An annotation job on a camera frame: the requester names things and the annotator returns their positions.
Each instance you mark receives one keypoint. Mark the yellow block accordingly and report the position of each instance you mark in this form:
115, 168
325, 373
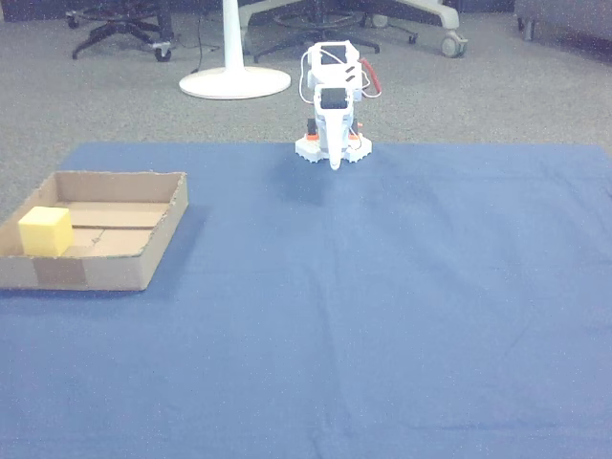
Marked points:
45, 234

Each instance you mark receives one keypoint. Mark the white frame with casters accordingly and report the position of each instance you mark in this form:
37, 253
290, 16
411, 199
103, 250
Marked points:
444, 16

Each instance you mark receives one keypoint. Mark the white pedestal table base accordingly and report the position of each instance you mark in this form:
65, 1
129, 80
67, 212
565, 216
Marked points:
233, 81

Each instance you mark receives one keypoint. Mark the black office chair base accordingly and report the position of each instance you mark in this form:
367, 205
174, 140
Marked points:
119, 28
315, 36

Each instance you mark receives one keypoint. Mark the blue cloth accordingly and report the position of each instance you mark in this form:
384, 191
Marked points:
382, 334

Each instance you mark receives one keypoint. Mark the grey furniture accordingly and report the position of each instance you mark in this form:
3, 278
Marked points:
564, 16

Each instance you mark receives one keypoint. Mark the shallow cardboard box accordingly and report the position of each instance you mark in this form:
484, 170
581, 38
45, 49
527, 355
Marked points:
119, 229

